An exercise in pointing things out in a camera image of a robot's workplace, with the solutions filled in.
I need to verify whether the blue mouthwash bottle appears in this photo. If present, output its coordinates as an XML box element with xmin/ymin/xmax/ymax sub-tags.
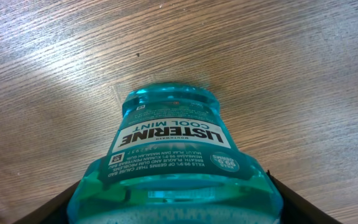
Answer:
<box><xmin>67</xmin><ymin>83</ymin><xmax>283</xmax><ymax>224</ymax></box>

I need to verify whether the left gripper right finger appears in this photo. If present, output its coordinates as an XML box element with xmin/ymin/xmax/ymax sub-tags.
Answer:
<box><xmin>267</xmin><ymin>170</ymin><xmax>342</xmax><ymax>224</ymax></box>

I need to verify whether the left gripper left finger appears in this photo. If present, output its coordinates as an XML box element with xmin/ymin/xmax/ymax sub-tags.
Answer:
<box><xmin>14</xmin><ymin>181</ymin><xmax>80</xmax><ymax>224</ymax></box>

